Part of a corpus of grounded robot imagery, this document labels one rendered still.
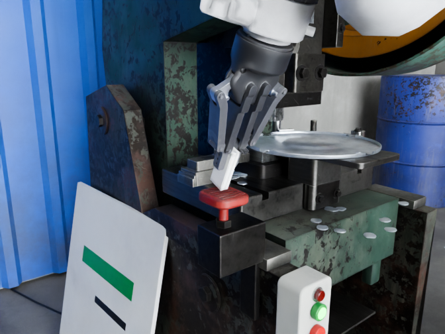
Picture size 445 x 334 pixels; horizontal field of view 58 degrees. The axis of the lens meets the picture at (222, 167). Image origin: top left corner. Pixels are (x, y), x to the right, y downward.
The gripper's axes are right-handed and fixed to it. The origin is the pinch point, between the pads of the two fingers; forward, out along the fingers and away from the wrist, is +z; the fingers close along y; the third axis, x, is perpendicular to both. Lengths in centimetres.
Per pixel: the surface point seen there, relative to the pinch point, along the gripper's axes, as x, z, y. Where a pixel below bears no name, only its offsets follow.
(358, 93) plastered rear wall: 120, 64, 244
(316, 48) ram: 20.8, -10.6, 38.7
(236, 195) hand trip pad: -3.7, 2.9, 0.5
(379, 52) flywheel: 21, -10, 66
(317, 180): 1.0, 10.2, 29.3
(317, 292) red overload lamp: -18.9, 12.0, 8.3
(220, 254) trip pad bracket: -7.5, 10.4, -2.9
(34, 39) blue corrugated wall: 131, 33, 10
